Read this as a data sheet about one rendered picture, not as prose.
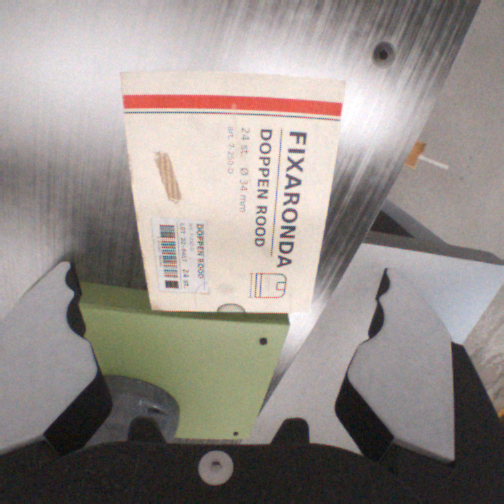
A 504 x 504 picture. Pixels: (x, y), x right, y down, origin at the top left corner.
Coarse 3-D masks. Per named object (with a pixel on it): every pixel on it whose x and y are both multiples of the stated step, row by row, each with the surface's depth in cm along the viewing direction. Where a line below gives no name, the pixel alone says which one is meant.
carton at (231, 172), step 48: (144, 96) 14; (192, 96) 15; (240, 96) 15; (288, 96) 15; (336, 96) 15; (144, 144) 16; (192, 144) 16; (240, 144) 16; (288, 144) 16; (336, 144) 16; (144, 192) 17; (192, 192) 17; (240, 192) 17; (288, 192) 17; (144, 240) 19; (192, 240) 19; (240, 240) 19; (288, 240) 19; (192, 288) 21; (240, 288) 21; (288, 288) 21
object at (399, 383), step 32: (384, 288) 11; (384, 320) 9; (416, 320) 9; (384, 352) 7; (416, 352) 7; (448, 352) 7; (352, 384) 6; (384, 384) 6; (416, 384) 6; (448, 384) 6; (352, 416) 7; (384, 416) 6; (416, 416) 6; (448, 416) 6; (384, 448) 6; (416, 448) 5; (448, 448) 5
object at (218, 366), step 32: (96, 288) 28; (128, 288) 29; (96, 320) 26; (128, 320) 27; (160, 320) 27; (192, 320) 27; (224, 320) 28; (256, 320) 29; (288, 320) 29; (96, 352) 29; (128, 352) 29; (160, 352) 30; (192, 352) 30; (224, 352) 30; (256, 352) 31; (160, 384) 33; (192, 384) 33; (224, 384) 34; (256, 384) 34; (192, 416) 38; (224, 416) 38; (256, 416) 39
